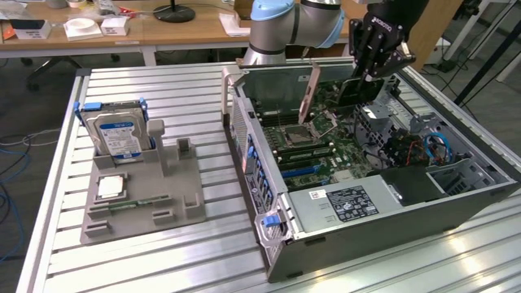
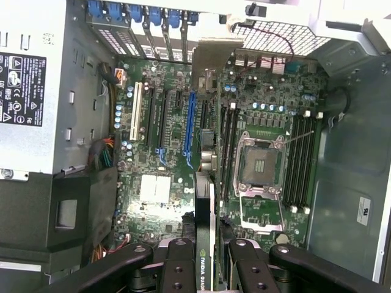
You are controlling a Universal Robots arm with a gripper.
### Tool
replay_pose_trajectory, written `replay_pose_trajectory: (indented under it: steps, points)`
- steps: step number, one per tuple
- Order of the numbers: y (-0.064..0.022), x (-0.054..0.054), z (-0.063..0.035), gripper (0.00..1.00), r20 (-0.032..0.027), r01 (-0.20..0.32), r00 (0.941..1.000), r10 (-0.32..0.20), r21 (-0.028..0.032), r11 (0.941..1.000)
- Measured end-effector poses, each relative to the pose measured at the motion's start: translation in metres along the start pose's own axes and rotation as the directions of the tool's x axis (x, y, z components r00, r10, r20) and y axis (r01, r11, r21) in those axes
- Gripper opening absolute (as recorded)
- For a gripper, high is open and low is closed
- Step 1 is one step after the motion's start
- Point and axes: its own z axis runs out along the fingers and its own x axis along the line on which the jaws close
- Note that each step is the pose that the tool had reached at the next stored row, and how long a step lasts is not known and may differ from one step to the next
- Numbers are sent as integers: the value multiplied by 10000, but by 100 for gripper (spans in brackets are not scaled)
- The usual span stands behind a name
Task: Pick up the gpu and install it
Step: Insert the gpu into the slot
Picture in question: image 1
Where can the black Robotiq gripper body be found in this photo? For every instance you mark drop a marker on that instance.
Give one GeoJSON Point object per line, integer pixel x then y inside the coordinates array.
{"type": "Point", "coordinates": [395, 15]}

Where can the graphics card with metal bracket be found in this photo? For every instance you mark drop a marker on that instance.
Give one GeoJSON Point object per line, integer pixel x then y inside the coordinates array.
{"type": "Point", "coordinates": [358, 91]}

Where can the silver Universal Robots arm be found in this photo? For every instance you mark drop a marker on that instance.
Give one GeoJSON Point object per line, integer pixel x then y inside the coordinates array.
{"type": "Point", "coordinates": [286, 27]}

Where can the wooden cabinet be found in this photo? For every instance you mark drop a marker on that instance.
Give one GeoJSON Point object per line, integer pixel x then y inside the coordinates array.
{"type": "Point", "coordinates": [442, 30]}

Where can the black floor power adapter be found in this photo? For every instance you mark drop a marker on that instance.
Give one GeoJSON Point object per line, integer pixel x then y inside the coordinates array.
{"type": "Point", "coordinates": [448, 65]}

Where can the metal disk bay cage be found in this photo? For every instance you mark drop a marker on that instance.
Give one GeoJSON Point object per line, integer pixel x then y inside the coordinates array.
{"type": "Point", "coordinates": [379, 122]}

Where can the black slanted stand pole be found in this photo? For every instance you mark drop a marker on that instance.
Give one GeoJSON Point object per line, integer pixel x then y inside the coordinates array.
{"type": "Point", "coordinates": [488, 55]}

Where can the metal socket cover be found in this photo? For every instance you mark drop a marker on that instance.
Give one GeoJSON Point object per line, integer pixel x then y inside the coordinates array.
{"type": "Point", "coordinates": [326, 123]}

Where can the stack of white papers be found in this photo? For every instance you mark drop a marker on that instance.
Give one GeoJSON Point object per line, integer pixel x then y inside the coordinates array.
{"type": "Point", "coordinates": [234, 26]}

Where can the CPU socket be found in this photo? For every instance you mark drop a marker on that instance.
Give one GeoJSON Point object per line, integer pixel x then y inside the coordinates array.
{"type": "Point", "coordinates": [299, 135]}

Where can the green motherboard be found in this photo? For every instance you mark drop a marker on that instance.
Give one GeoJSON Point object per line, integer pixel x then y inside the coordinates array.
{"type": "Point", "coordinates": [342, 152]}

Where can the installed black RAM stick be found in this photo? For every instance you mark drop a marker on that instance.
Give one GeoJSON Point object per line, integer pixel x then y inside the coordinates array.
{"type": "Point", "coordinates": [306, 155]}

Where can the blue expansion slot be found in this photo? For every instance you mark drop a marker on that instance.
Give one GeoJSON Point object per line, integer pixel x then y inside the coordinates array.
{"type": "Point", "coordinates": [302, 171]}

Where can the wooden desk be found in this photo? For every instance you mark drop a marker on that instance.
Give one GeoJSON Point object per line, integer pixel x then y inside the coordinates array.
{"type": "Point", "coordinates": [171, 33]}

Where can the black round lamp base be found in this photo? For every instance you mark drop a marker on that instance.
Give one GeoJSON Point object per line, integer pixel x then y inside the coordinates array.
{"type": "Point", "coordinates": [174, 13]}

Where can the grey power supply unit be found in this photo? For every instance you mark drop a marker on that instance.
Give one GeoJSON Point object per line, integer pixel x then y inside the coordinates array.
{"type": "Point", "coordinates": [326, 207]}

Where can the open black PC case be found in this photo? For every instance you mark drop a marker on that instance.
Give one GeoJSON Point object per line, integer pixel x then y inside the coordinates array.
{"type": "Point", "coordinates": [367, 232]}

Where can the blue case latch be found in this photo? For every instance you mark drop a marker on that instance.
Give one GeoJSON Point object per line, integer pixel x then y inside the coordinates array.
{"type": "Point", "coordinates": [272, 220]}

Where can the small white cardboard box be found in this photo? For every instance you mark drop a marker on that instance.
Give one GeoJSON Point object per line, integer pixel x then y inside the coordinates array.
{"type": "Point", "coordinates": [115, 27]}

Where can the hard disk in blue caddy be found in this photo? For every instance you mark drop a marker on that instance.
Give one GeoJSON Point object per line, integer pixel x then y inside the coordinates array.
{"type": "Point", "coordinates": [117, 134]}

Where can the grey parts rack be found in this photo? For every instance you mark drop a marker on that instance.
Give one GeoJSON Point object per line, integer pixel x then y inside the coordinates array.
{"type": "Point", "coordinates": [151, 183]}

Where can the white box with round hole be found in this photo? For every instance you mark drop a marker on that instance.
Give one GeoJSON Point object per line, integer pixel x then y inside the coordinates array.
{"type": "Point", "coordinates": [83, 30]}

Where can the silver CPU chip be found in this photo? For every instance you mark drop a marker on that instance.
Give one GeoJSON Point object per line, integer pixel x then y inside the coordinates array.
{"type": "Point", "coordinates": [111, 186]}

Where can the green RAM stick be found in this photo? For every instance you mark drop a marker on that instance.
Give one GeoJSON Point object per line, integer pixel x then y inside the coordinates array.
{"type": "Point", "coordinates": [126, 205]}

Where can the black chair base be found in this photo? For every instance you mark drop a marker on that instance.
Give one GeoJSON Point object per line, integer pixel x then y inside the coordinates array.
{"type": "Point", "coordinates": [45, 67]}

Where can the white box with black lid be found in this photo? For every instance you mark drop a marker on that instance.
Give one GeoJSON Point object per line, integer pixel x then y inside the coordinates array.
{"type": "Point", "coordinates": [31, 29]}

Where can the white desk frame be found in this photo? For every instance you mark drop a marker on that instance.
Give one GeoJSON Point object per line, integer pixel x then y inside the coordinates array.
{"type": "Point", "coordinates": [460, 33]}

